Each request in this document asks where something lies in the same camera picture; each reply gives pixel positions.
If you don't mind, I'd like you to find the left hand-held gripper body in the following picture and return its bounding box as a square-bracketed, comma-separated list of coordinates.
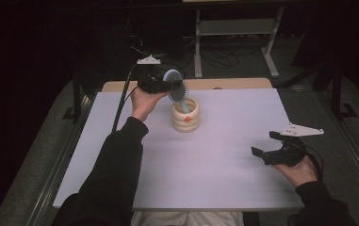
[136, 55, 172, 95]

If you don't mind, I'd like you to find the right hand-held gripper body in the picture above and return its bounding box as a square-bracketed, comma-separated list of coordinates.
[263, 121, 325, 168]

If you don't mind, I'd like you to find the light blue hairbrush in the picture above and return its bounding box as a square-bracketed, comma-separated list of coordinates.
[162, 69, 191, 115]

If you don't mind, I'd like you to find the cream ribbed cup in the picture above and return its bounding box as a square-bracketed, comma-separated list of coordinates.
[171, 97, 201, 134]

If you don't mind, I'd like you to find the person's left hand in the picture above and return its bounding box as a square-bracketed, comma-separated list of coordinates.
[130, 87, 171, 123]

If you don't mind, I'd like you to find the person's right hand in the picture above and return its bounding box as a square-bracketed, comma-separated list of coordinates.
[272, 154, 319, 189]

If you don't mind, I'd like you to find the pale lilac table mat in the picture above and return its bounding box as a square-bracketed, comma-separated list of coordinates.
[52, 88, 304, 211]

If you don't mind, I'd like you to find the black metal stand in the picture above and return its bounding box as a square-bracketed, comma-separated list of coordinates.
[330, 62, 359, 121]
[61, 71, 106, 121]

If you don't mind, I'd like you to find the person's white-clothed lap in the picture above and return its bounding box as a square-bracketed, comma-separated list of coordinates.
[130, 210, 245, 226]

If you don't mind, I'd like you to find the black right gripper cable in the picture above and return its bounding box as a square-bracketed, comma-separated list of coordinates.
[304, 145, 325, 183]

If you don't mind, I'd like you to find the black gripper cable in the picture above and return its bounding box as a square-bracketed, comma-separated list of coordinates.
[111, 63, 144, 133]
[304, 145, 325, 183]

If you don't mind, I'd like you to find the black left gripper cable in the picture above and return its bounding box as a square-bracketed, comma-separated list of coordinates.
[111, 63, 144, 133]

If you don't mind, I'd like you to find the tangle of black floor cables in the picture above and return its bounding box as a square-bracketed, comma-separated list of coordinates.
[126, 31, 263, 81]

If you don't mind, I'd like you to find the white metal desk frame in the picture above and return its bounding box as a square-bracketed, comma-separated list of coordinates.
[193, 6, 286, 79]

